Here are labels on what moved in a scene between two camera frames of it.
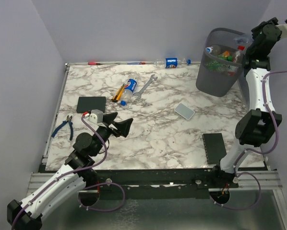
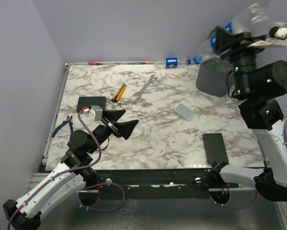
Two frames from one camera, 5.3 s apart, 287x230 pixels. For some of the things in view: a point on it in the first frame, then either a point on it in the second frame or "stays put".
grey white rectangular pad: x=184 y=110 stays put
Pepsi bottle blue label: x=130 y=87 → x=251 y=18
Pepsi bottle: x=172 y=63 stays put
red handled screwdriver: x=94 y=63 stays put
